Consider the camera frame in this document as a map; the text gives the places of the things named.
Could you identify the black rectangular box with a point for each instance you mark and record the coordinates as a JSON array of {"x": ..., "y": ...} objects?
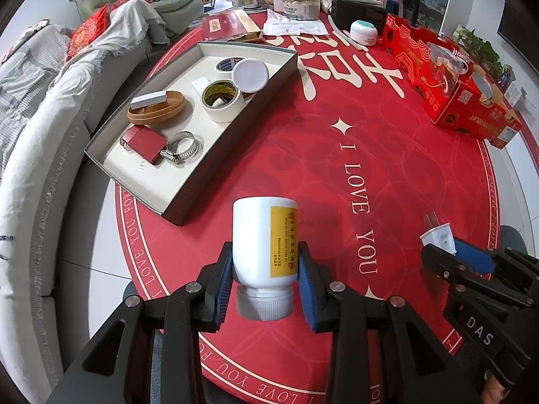
[{"x": 358, "y": 14}]

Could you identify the white bottle yellow label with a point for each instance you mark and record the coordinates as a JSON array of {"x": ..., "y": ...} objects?
[{"x": 252, "y": 244}]

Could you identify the white fringed blanket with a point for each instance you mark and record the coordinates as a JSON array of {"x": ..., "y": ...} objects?
[{"x": 126, "y": 21}]

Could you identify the white rectangular block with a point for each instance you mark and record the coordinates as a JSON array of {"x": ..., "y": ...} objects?
[{"x": 147, "y": 100}]

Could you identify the grey armchair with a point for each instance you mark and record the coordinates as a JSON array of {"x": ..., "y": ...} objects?
[{"x": 177, "y": 4}]

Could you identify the red packet box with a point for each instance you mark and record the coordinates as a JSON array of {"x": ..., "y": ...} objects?
[{"x": 227, "y": 25}]

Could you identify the white plug adapter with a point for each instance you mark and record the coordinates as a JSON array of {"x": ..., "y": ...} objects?
[{"x": 438, "y": 235}]

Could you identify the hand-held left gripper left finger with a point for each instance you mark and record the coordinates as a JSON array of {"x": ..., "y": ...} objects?
[{"x": 221, "y": 290}]

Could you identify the white covered sofa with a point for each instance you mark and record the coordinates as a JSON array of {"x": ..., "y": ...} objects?
[{"x": 50, "y": 155}]

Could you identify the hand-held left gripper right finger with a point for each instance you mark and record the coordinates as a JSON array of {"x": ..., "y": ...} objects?
[{"x": 309, "y": 290}]

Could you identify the grey shallow tray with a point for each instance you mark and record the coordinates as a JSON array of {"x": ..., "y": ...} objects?
[{"x": 168, "y": 185}]

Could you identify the green potted plant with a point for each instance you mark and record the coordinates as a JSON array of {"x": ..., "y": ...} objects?
[{"x": 482, "y": 46}]

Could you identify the white round lid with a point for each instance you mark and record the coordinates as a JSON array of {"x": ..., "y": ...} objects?
[{"x": 250, "y": 75}]

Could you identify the white jar teal band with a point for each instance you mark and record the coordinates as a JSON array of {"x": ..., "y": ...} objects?
[{"x": 364, "y": 35}]

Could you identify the red cardboard box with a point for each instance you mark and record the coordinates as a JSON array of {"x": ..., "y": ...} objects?
[{"x": 442, "y": 105}]

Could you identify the glass jar gold lid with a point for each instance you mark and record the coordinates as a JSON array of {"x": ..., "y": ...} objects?
[{"x": 301, "y": 6}]

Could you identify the large brown tape roll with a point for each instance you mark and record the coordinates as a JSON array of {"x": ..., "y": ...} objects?
[{"x": 168, "y": 111}]

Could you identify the red printed tablecloth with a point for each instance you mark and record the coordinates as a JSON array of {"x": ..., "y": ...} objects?
[{"x": 379, "y": 155}]

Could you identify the white plastic bag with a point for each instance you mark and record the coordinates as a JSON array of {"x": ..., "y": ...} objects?
[{"x": 294, "y": 27}]

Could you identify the red patterned cushion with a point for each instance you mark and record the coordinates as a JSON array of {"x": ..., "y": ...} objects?
[{"x": 90, "y": 31}]

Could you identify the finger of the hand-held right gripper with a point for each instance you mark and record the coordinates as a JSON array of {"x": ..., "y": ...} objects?
[
  {"x": 476, "y": 259},
  {"x": 442, "y": 261}
]

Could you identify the person's right hand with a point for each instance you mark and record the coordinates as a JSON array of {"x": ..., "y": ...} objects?
[{"x": 495, "y": 393}]

